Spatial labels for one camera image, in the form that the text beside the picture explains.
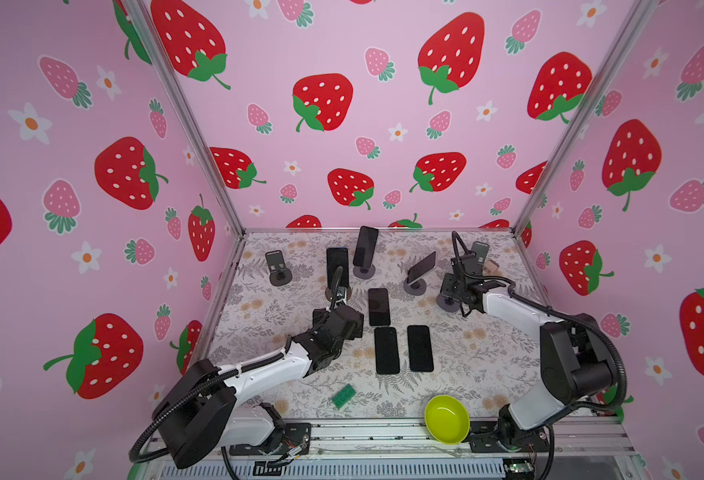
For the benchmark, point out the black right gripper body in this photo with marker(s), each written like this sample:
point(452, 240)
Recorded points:
point(450, 286)

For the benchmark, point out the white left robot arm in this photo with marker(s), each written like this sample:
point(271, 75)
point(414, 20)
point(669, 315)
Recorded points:
point(207, 408)

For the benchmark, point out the lime green bowl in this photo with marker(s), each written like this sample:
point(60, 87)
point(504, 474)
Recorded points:
point(447, 420)

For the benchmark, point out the grey back centre stand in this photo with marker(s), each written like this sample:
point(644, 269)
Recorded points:
point(364, 273)

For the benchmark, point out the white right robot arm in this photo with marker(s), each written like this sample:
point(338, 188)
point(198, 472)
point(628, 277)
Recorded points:
point(580, 367)

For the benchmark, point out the wooden base phone stand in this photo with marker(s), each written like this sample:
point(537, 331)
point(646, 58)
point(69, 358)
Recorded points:
point(342, 294)

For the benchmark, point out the black phone wooden stand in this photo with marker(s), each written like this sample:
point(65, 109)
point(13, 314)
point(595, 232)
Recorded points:
point(337, 262)

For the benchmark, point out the pink wall charger cube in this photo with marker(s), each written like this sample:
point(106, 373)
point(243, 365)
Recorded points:
point(491, 266)

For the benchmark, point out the grey centre phone stand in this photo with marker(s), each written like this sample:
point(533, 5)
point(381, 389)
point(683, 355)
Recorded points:
point(415, 288)

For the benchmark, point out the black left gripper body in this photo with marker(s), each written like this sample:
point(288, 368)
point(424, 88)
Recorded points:
point(320, 319)

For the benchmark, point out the green lego brick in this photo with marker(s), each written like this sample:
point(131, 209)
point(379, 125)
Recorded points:
point(343, 396)

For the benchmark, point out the grey round phone stand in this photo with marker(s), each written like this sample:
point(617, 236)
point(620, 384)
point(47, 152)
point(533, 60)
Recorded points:
point(447, 304)

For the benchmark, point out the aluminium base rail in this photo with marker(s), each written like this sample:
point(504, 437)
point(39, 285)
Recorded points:
point(576, 448)

